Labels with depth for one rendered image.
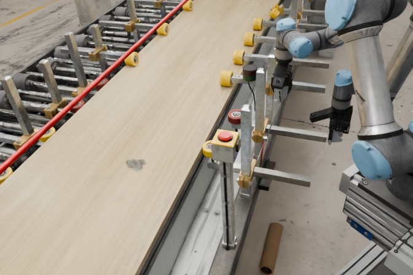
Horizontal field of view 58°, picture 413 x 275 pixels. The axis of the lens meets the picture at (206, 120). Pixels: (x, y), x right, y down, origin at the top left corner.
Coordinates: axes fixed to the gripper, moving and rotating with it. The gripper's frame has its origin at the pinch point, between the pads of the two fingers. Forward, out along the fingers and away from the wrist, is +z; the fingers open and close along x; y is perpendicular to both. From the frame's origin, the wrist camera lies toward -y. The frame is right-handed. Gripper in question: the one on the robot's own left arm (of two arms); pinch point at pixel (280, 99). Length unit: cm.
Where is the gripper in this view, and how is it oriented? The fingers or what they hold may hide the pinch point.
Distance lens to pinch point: 167.3
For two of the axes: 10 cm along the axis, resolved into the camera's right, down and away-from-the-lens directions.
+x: -9.5, -1.4, 2.9
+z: 0.6, 8.0, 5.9
